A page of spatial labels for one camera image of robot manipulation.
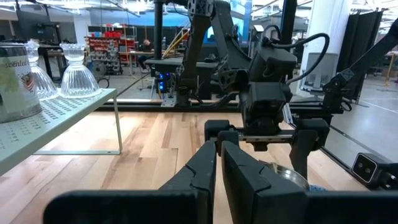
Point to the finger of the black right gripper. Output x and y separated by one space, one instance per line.
306 140
222 133

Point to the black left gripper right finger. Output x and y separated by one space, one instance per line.
258 199

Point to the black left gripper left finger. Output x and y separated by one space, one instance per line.
186 199

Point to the silver labelled candle tin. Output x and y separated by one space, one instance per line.
18 93
292 177

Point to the clear ribbed glass candlestick holder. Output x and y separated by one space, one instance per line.
43 84
79 81

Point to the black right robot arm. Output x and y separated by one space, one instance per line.
199 46

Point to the blue patterned round tin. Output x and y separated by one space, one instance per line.
317 188

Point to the black box with blue lights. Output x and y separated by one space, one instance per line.
162 81

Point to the white square pillar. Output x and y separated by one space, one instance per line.
326 28

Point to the black curtain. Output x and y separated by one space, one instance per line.
357 37

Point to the person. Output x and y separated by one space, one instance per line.
145 46

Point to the rack with red bins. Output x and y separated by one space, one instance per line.
102 43

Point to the mint green perforated metal shelf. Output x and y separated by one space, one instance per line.
46 121

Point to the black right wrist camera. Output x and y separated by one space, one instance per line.
273 65

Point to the black table-level camera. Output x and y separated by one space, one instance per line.
365 168

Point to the black aluminium rig frame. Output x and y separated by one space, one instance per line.
133 108

